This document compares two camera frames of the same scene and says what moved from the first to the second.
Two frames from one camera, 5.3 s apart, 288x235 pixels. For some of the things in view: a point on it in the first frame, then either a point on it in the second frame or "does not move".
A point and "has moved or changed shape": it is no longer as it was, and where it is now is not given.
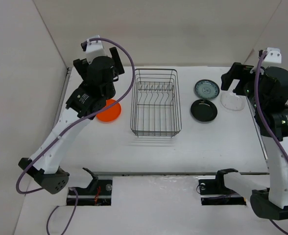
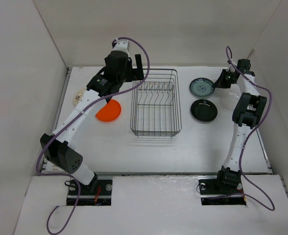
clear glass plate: x=232 y=102 does not move
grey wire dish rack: x=156 y=108 does not move
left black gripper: x=81 y=65 to x=139 y=71
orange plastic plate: x=110 y=114 does not move
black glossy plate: x=204 y=110 does not move
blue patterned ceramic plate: x=206 y=89 has moved or changed shape
